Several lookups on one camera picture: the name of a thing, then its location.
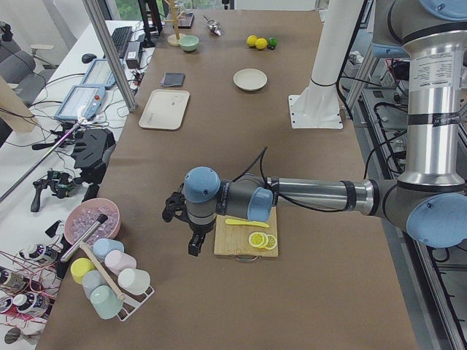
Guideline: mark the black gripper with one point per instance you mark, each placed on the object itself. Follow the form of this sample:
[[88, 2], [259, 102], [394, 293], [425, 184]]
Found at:
[[200, 230]]

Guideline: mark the cream round plate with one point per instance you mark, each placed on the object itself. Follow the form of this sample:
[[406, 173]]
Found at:
[[250, 79]]

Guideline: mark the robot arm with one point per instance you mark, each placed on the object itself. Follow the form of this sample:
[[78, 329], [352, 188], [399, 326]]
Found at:
[[427, 201]]

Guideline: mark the cream rectangular tray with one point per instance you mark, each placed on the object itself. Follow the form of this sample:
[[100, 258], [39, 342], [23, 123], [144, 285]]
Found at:
[[165, 109]]

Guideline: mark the wooden cutting board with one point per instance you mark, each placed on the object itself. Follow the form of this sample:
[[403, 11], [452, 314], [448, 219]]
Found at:
[[234, 239]]

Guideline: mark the yellow plastic knife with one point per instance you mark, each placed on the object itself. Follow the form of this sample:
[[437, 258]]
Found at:
[[231, 221]]

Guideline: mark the front lemon slice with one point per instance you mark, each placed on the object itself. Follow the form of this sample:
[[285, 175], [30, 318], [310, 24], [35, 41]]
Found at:
[[258, 240]]

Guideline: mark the lemon slice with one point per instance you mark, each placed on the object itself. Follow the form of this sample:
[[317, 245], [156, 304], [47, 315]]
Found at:
[[258, 240], [271, 242]]

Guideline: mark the white cup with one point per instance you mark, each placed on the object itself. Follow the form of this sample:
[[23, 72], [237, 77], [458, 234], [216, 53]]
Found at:
[[133, 280]]

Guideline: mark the rear lemon slice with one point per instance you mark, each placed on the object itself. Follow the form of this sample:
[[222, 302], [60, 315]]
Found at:
[[271, 242]]

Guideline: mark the pink cup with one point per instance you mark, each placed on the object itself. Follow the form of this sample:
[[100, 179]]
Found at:
[[117, 261]]

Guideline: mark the blue cup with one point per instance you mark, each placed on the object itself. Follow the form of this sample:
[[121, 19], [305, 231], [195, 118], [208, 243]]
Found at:
[[104, 246]]

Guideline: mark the metal muddler stick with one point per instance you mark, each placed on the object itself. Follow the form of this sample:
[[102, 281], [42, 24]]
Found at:
[[65, 257]]

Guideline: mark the mint green cup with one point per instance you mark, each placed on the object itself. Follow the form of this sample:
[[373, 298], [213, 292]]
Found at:
[[105, 302]]

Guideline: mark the pink bowl with ice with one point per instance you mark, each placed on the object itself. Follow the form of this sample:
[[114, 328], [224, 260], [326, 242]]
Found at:
[[82, 217]]

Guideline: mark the grey cup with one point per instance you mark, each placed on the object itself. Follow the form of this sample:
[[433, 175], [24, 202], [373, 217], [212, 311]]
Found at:
[[91, 280]]

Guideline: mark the yellow cup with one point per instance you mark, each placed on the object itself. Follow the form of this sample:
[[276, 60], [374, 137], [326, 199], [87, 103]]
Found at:
[[80, 267]]

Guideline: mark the grey folded cloth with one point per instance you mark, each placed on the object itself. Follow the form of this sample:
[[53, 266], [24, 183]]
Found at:
[[173, 79]]

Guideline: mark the near teach pendant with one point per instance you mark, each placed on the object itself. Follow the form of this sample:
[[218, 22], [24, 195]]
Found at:
[[81, 101]]

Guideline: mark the teach pendant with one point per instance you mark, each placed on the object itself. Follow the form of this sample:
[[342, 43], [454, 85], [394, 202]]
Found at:
[[81, 101], [99, 73]]

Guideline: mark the far teach pendant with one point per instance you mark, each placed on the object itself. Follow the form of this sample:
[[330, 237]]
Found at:
[[99, 73]]

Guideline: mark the mint green bowl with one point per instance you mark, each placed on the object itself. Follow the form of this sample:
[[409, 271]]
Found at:
[[189, 43]]

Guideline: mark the wooden mug tree stand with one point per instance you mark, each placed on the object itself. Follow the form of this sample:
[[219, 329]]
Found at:
[[177, 15]]

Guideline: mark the yellow lemon far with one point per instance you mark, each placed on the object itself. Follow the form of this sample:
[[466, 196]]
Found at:
[[251, 40]]

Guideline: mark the yellow lemon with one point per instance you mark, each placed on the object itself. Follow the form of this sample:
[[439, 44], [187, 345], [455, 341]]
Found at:
[[251, 40], [261, 43]]

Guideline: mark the yellow lemon near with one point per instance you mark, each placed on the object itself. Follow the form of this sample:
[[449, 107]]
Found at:
[[261, 43]]

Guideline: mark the green lime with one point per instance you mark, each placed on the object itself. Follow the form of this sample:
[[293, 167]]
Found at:
[[272, 43]]

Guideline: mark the metal ice scoop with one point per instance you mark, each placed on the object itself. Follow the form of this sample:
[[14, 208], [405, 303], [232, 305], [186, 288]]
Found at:
[[214, 26]]

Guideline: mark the black keyboard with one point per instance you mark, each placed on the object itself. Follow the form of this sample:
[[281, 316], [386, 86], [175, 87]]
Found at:
[[121, 36]]

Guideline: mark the white wire cup rack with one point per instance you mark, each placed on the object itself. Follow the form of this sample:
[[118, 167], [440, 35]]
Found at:
[[132, 303]]

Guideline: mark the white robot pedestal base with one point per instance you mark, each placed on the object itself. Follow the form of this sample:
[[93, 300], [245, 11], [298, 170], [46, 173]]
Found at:
[[318, 105]]

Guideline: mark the aluminium frame post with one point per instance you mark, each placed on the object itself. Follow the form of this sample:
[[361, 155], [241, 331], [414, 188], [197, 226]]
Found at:
[[100, 27]]

